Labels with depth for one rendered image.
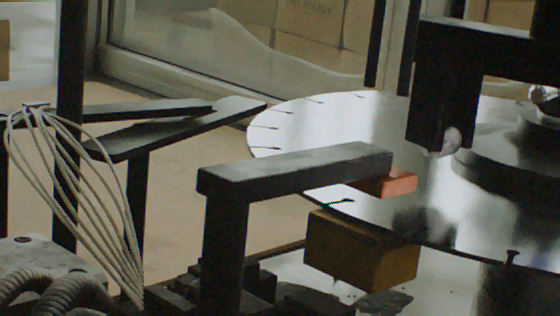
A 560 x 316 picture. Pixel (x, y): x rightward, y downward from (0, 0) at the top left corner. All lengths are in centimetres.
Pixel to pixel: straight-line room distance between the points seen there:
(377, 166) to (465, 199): 7
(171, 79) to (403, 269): 106
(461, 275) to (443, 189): 18
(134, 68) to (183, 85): 11
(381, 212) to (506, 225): 5
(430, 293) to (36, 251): 24
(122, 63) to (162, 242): 67
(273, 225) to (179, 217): 9
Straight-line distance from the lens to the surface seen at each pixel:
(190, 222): 98
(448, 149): 48
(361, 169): 41
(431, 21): 47
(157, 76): 149
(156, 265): 87
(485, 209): 47
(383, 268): 42
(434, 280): 65
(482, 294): 57
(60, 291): 39
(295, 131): 55
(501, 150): 53
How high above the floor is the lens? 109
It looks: 19 degrees down
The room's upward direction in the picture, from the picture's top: 7 degrees clockwise
